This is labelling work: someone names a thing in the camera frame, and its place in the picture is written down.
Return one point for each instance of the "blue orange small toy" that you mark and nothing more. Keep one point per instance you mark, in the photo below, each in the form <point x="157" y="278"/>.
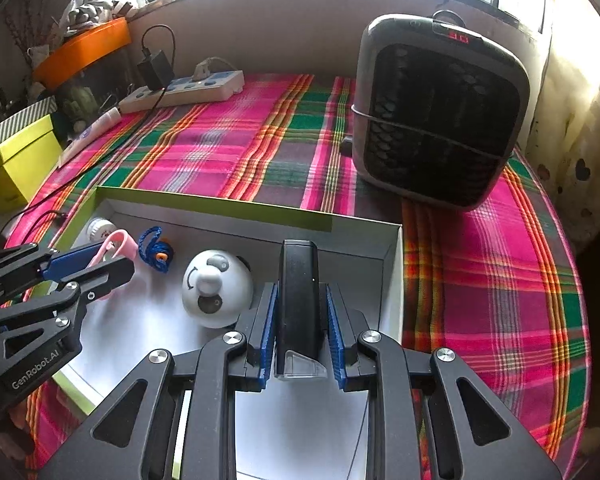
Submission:
<point x="155" y="250"/>

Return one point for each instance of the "plaid pink green tablecloth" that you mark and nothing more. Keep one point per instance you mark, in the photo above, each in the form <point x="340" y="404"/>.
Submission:
<point x="498" y="284"/>

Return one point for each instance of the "pink white plastic clip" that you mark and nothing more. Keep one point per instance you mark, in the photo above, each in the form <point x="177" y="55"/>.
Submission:
<point x="117" y="244"/>

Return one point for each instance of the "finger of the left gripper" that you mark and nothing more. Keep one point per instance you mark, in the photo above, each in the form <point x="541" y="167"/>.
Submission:
<point x="98" y="281"/>
<point x="63" y="264"/>

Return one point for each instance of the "black charger adapter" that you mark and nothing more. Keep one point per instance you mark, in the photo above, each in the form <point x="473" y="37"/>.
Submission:
<point x="156" y="70"/>

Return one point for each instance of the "cream patterned curtain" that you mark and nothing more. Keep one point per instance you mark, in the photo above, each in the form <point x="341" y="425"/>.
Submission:
<point x="564" y="143"/>

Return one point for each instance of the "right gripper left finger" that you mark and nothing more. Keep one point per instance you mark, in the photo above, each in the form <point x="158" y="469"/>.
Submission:
<point x="170" y="405"/>

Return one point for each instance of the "white power strip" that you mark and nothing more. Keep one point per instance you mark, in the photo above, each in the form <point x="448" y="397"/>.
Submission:
<point x="218" y="87"/>

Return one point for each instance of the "orange plastic tray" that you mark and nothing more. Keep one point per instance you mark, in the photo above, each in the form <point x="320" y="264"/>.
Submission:
<point x="80" y="52"/>

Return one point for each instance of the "black flashlight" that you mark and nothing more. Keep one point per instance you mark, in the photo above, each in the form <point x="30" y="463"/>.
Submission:
<point x="299" y="329"/>

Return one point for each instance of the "green white cardboard box tray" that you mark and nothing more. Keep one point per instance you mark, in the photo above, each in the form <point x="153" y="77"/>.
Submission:
<point x="302" y="429"/>

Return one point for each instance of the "pink white cream tube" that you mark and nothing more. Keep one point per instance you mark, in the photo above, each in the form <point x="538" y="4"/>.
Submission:
<point x="99" y="127"/>

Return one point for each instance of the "grey portable heater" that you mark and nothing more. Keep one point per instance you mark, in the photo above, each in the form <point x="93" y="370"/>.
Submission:
<point x="437" y="109"/>

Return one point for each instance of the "white round knob device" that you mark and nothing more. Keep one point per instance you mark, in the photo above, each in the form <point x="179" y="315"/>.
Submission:
<point x="217" y="287"/>

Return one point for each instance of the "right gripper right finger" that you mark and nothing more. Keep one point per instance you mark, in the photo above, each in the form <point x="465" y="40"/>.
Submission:
<point x="428" y="411"/>

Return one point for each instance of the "yellow cardboard box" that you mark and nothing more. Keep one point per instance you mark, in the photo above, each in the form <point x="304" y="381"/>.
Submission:
<point x="26" y="159"/>

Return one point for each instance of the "white plug on strip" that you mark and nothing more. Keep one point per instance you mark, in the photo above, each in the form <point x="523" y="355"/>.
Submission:
<point x="209" y="66"/>

